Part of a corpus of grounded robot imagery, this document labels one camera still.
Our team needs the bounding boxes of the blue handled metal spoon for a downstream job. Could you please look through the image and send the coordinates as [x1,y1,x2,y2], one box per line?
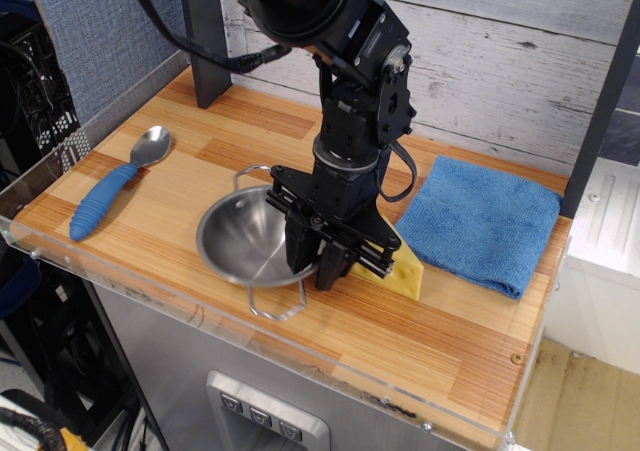
[69,125,172,241]

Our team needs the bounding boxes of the silver control panel with buttons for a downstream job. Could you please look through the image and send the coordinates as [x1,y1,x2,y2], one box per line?
[206,370,331,450]

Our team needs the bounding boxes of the folded blue cloth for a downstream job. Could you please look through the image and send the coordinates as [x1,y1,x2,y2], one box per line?
[397,156,562,300]

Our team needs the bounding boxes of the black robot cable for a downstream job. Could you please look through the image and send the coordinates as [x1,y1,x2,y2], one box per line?
[124,0,291,76]

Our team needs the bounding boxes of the clear acrylic table guard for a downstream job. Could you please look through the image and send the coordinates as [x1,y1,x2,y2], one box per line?
[1,71,570,450]

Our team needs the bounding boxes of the white metal block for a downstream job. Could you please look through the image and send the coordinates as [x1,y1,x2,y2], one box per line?
[544,158,639,374]

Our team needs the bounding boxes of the dark grey post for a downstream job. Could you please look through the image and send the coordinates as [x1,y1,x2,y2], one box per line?
[560,0,639,219]
[181,0,231,109]

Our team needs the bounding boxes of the dark grey right post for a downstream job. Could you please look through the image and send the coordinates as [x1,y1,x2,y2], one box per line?
[560,0,639,219]

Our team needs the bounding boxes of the grey metal cabinet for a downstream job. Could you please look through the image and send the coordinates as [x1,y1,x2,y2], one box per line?
[92,284,481,451]

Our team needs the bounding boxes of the yellow and black object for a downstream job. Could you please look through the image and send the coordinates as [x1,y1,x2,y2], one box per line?
[1,405,90,451]

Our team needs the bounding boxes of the dark grey left post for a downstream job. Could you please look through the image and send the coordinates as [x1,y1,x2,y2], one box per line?
[181,0,231,109]

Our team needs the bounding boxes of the black equipment rack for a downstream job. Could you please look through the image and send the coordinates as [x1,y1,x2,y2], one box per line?
[1,12,79,187]

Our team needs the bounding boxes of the yellow toy cheese wedge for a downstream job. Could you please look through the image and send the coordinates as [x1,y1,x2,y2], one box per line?
[351,238,424,301]

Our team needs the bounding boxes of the small steel two-handled pan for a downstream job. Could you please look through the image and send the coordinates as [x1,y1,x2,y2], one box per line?
[196,165,317,322]

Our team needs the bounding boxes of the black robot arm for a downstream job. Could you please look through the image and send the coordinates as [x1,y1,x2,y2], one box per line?
[239,0,415,291]

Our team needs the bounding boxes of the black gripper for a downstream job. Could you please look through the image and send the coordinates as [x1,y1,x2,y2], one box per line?
[267,141,402,291]

